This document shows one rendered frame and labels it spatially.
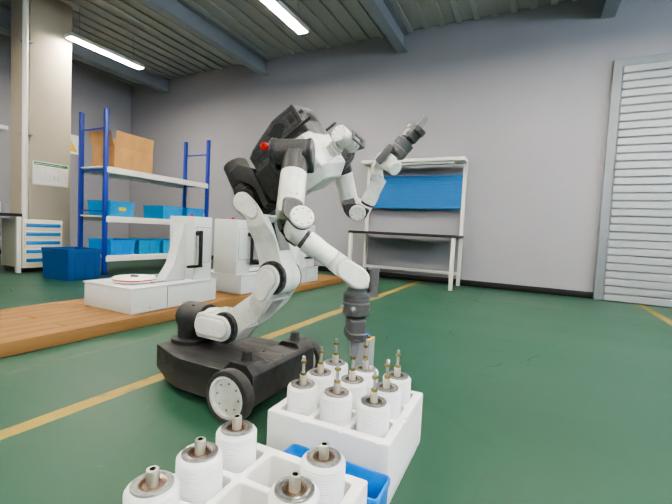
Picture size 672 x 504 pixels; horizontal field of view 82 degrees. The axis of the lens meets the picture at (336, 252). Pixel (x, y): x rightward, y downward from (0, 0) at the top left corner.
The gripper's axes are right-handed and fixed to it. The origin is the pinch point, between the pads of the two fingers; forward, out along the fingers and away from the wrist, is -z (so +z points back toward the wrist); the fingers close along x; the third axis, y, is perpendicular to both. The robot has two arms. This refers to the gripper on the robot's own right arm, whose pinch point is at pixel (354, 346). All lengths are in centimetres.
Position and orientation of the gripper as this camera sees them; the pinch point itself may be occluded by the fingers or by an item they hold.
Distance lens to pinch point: 129.8
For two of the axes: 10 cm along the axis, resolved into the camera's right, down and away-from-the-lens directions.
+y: -9.8, -0.4, -2.0
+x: -1.9, -0.7, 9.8
